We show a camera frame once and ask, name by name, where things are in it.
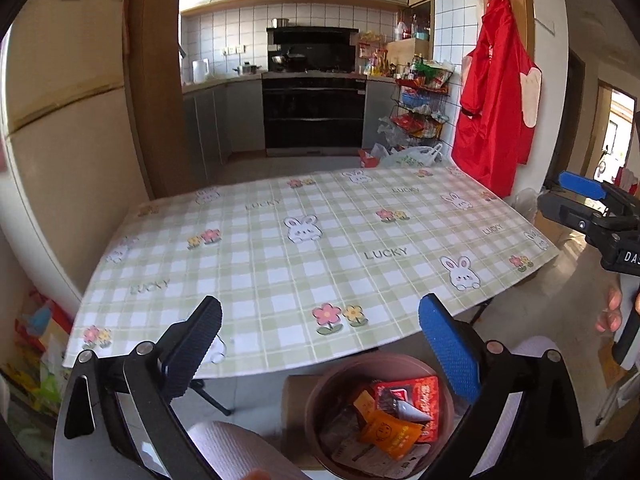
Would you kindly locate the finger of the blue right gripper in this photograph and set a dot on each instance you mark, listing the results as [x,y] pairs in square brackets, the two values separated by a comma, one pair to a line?
[582,186]

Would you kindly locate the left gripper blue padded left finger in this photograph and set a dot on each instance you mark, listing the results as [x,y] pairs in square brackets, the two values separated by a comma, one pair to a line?
[184,345]

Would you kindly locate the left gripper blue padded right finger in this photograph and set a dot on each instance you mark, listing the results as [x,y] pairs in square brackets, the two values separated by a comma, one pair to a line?
[453,345]

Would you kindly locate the red clear plastic package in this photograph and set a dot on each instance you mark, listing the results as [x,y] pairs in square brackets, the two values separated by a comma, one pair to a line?
[412,400]

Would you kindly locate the orange snack packet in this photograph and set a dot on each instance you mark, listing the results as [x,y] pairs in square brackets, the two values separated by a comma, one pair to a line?
[391,435]

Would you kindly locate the person's right hand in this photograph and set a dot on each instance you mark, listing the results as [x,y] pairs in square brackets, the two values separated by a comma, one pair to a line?
[610,319]

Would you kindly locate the pink trouser leg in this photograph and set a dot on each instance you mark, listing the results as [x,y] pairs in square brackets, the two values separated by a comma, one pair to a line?
[237,453]

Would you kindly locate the cardboard box on floor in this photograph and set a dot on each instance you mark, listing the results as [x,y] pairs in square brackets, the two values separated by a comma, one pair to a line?
[295,394]

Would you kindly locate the red apron on hook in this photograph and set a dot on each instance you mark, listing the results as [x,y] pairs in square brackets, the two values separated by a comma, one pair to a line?
[498,104]

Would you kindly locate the white printed wrapper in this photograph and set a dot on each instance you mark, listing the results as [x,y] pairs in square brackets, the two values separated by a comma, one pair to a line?
[346,451]

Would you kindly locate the colourful bags on floor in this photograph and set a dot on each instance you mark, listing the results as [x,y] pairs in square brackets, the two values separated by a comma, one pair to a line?
[34,370]

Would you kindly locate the green checked bunny tablecloth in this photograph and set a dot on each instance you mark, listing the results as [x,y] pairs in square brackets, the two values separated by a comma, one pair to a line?
[306,269]

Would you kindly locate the white plastic bag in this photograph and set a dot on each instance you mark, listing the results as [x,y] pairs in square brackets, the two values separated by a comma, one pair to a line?
[416,157]

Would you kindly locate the cream refrigerator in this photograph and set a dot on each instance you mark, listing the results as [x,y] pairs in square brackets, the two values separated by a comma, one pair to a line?
[71,171]

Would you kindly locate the grey lower cabinets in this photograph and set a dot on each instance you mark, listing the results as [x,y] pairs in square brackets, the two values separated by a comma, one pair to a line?
[224,123]

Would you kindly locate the black oven range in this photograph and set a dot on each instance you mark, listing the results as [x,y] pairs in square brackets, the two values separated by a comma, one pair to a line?
[312,98]

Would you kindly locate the white electric kettle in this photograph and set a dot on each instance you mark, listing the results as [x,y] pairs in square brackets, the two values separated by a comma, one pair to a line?
[200,70]

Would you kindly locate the steel pot on counter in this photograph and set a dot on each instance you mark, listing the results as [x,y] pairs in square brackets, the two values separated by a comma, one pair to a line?
[247,69]

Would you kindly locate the wire storage rack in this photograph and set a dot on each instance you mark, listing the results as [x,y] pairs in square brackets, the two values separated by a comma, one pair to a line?
[419,111]

